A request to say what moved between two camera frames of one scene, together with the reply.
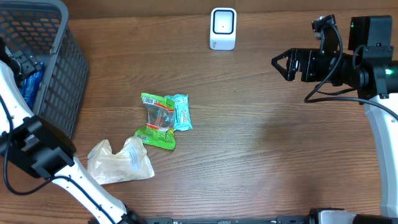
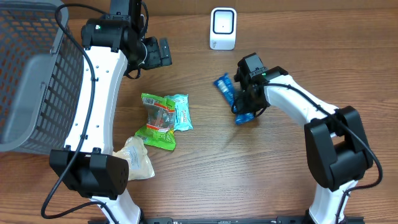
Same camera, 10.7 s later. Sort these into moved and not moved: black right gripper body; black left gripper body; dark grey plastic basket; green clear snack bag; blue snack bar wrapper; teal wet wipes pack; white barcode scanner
Moved: black right gripper body; black left gripper body; blue snack bar wrapper
Not moved: green clear snack bag; dark grey plastic basket; teal wet wipes pack; white barcode scanner
